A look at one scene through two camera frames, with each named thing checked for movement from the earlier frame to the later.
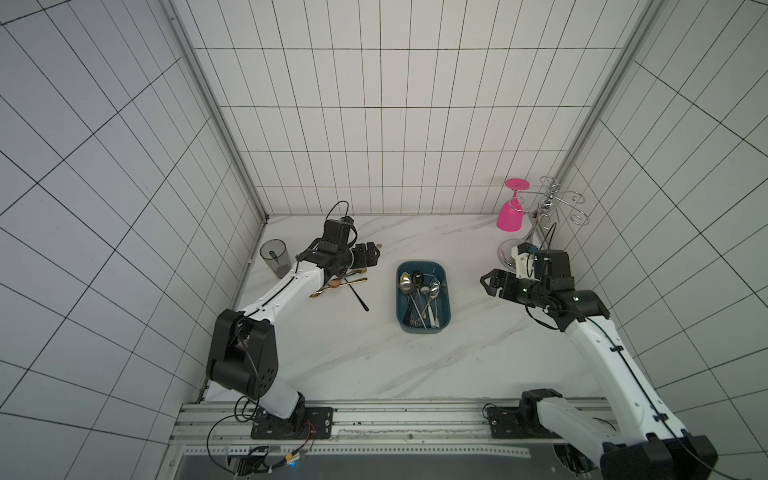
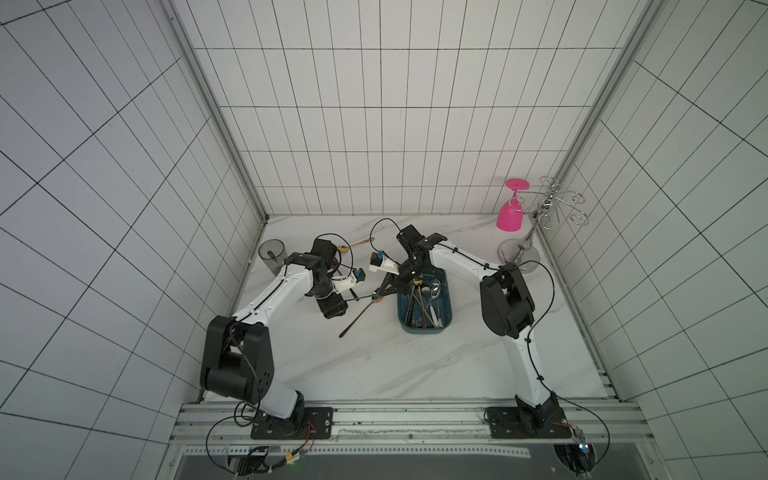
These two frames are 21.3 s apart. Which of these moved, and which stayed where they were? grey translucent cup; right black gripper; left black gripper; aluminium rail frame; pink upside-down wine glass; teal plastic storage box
Moved: right black gripper; left black gripper
Stayed: teal plastic storage box; aluminium rail frame; grey translucent cup; pink upside-down wine glass
